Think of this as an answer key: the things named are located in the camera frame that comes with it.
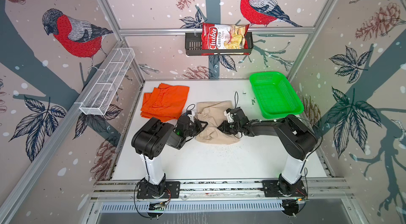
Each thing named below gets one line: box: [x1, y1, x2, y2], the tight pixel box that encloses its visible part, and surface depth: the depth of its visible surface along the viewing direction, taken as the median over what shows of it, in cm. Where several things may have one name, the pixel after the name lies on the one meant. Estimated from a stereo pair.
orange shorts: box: [140, 82, 190, 123], surface depth 109 cm
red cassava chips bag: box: [200, 22, 251, 56], surface depth 90 cm
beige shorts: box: [195, 100, 241, 145], surface depth 91 cm
